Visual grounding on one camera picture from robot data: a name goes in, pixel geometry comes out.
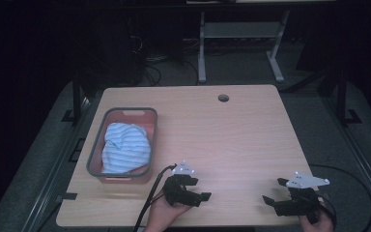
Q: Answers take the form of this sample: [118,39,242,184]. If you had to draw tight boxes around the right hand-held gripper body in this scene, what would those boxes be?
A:
[273,171,330,224]

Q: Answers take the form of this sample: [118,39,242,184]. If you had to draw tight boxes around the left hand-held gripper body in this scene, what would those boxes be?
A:
[163,159,204,208]

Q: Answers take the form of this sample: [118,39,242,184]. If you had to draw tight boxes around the blue striped cloth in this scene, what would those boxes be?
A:
[100,122,152,175]

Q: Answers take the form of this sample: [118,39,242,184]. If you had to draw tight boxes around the pink basket with grey rim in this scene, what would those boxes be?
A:
[86,106,158,186]

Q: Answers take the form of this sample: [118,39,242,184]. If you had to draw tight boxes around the person's left hand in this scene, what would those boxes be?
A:
[144,189,192,232]

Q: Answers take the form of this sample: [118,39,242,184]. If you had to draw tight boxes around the person's right hand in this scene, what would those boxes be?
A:
[298,206,335,232]

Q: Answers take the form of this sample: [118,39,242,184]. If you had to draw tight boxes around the black tape strip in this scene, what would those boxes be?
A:
[57,191,78,201]

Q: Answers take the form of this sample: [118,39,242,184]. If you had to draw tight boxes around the dark equipment cabinet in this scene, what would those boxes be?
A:
[107,11,147,85]

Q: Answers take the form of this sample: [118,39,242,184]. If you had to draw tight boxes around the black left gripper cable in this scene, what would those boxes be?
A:
[132,163,178,232]

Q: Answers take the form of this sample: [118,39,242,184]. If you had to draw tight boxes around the aluminium frame rail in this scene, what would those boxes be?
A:
[322,96,371,215]
[20,96,93,232]

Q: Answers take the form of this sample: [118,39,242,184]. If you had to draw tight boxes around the black floor bracket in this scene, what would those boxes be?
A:
[345,108,363,126]
[60,108,76,124]

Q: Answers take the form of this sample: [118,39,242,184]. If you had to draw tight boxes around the black metal post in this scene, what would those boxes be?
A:
[71,69,82,125]
[335,64,349,126]

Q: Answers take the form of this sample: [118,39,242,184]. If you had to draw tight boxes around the black floor cables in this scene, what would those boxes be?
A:
[141,55,201,87]

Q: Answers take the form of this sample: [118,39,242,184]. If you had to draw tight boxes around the grey metal table frame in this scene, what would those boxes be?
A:
[197,9,292,84]

